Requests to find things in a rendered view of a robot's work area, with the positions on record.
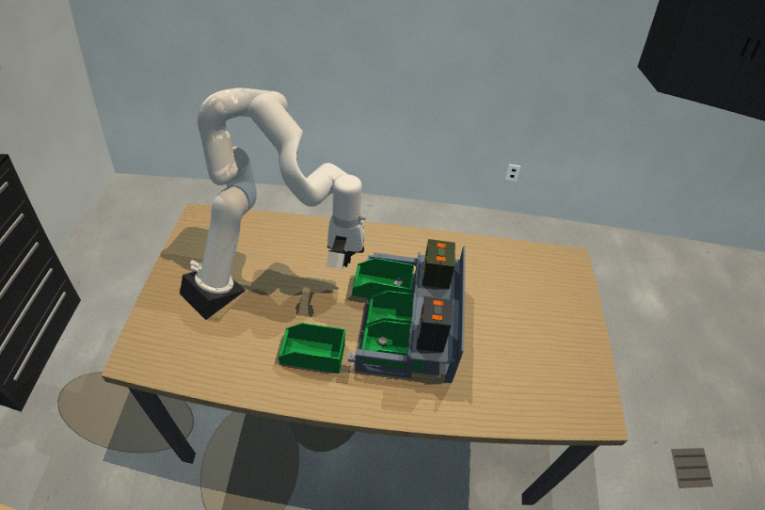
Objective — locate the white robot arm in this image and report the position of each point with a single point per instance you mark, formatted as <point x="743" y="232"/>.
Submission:
<point x="224" y="164"/>

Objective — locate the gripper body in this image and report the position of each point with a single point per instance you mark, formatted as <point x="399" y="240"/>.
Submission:
<point x="354" y="237"/>

